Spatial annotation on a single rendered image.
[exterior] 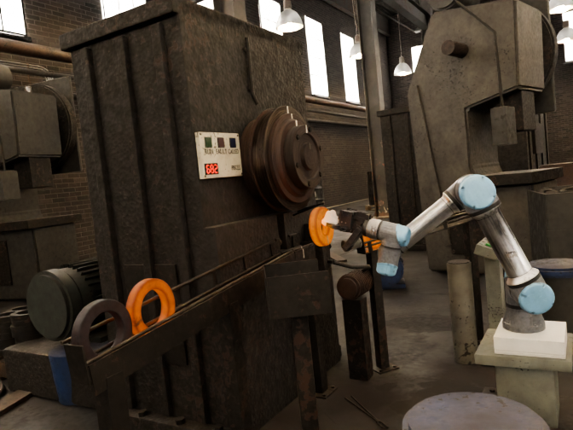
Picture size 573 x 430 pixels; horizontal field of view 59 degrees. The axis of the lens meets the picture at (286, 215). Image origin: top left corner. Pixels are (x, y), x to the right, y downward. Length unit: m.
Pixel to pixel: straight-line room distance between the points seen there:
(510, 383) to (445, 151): 2.98
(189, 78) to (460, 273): 1.60
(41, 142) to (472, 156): 4.54
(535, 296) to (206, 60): 1.51
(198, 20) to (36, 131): 4.32
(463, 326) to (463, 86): 2.56
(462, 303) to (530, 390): 0.70
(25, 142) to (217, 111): 4.22
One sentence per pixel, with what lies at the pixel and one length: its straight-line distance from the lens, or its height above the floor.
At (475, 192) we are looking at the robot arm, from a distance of 1.86.
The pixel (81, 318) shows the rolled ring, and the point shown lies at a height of 0.72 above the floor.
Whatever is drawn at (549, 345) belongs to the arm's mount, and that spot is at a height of 0.34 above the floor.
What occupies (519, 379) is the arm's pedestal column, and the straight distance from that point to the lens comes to 2.17.
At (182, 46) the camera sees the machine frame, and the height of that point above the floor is 1.56.
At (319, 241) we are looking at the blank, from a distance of 1.97.
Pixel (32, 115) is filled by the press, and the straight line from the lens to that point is 6.30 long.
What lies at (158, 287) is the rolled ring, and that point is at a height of 0.74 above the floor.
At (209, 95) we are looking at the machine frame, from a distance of 2.12.
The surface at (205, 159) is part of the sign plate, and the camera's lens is 2.00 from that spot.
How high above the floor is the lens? 1.02
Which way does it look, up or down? 4 degrees down
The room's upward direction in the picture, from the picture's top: 6 degrees counter-clockwise
